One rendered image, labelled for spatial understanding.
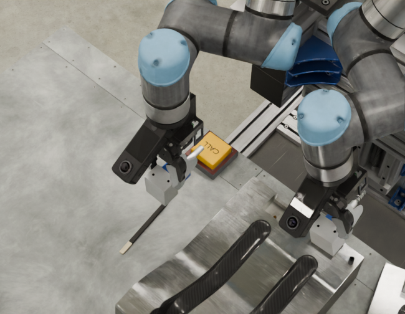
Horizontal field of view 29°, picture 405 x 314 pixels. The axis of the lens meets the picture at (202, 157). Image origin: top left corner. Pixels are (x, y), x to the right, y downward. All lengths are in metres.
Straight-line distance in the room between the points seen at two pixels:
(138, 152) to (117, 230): 0.30
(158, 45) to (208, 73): 1.63
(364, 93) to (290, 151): 1.23
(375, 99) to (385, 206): 1.19
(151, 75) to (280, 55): 0.20
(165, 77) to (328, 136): 0.25
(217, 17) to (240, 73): 1.58
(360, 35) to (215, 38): 0.22
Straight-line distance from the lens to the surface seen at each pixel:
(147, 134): 1.29
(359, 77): 1.17
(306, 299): 1.41
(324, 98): 1.12
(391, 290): 1.48
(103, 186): 1.61
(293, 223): 1.27
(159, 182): 1.42
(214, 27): 1.21
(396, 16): 1.17
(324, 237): 1.39
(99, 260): 1.53
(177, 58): 1.14
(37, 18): 3.02
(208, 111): 2.69
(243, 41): 1.20
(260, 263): 1.43
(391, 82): 1.15
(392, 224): 2.29
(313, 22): 1.68
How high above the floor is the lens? 2.18
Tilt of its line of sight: 58 degrees down
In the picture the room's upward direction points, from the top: straight up
